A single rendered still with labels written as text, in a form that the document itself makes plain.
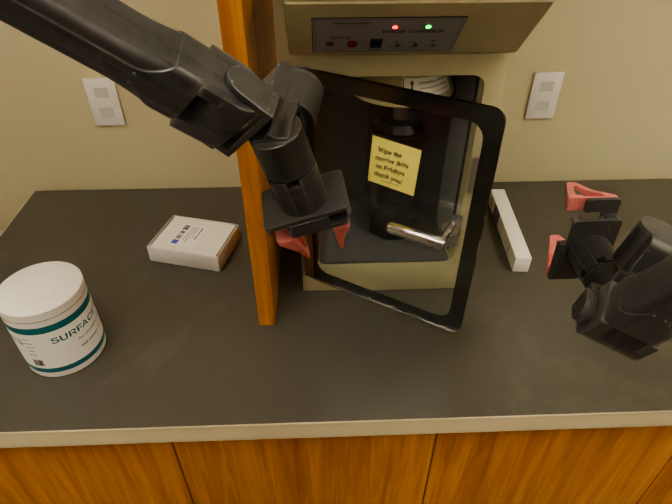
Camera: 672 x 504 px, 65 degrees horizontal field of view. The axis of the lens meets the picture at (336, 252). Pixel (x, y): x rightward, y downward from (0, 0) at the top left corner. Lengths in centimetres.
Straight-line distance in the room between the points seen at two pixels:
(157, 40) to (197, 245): 68
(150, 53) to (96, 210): 93
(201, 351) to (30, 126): 77
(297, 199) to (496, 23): 35
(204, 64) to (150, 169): 94
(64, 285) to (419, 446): 65
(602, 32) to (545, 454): 91
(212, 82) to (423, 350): 62
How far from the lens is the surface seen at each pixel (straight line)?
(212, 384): 92
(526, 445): 105
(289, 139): 53
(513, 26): 76
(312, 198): 58
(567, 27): 136
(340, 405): 87
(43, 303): 92
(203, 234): 116
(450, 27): 74
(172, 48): 51
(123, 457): 104
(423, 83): 87
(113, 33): 50
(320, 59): 81
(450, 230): 77
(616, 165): 159
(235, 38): 71
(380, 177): 79
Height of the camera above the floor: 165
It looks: 39 degrees down
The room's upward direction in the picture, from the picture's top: straight up
